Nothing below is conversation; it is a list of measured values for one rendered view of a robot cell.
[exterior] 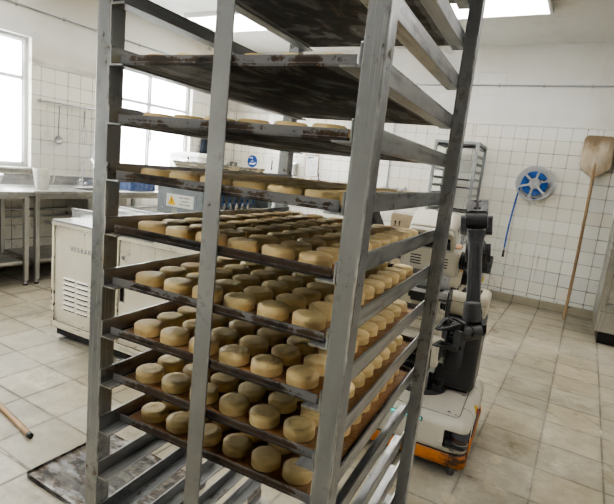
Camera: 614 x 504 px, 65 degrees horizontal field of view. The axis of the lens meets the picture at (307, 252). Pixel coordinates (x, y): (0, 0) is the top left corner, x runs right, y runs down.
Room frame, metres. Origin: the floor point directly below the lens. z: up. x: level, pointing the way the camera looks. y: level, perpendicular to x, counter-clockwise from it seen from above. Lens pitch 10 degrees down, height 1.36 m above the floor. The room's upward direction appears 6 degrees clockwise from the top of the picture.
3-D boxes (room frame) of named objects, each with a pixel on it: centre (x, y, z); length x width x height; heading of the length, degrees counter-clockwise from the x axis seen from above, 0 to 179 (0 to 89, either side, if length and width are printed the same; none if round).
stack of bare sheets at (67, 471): (1.78, 0.68, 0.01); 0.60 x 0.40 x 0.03; 61
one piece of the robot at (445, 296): (2.19, -0.56, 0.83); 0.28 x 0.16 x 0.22; 65
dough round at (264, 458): (0.74, 0.03, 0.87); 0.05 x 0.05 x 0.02
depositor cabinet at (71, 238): (3.22, 1.00, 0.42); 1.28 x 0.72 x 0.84; 63
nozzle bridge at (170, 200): (3.00, 0.58, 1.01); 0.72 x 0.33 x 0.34; 153
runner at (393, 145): (0.90, -0.16, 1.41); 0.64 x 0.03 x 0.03; 155
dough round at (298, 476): (0.71, -0.02, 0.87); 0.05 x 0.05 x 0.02
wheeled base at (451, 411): (2.45, -0.68, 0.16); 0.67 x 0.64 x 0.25; 155
